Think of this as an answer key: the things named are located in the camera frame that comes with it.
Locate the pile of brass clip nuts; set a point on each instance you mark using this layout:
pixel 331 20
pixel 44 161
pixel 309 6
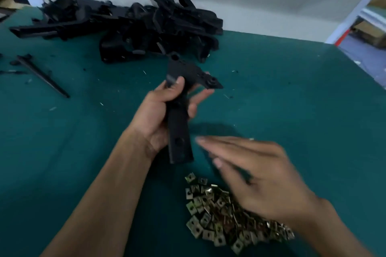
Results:
pixel 229 217

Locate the white metal rack frame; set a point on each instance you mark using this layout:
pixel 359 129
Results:
pixel 356 13

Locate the thin black plastic strip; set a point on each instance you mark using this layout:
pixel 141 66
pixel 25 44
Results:
pixel 42 76

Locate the black plastic bracket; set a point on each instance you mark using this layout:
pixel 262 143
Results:
pixel 180 127

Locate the person's right hand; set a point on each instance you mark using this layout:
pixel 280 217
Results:
pixel 271 181

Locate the brown cardboard box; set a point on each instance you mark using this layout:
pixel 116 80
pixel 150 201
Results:
pixel 371 32

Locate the person's left hand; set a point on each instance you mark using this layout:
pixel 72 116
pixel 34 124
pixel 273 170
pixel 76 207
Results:
pixel 151 118

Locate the person's left forearm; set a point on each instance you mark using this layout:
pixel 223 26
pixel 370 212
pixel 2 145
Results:
pixel 96 205

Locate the pile of black plastic brackets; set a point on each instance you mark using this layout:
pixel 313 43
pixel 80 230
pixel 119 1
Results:
pixel 132 25

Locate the green table cloth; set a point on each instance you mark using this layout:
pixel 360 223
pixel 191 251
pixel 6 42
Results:
pixel 301 97

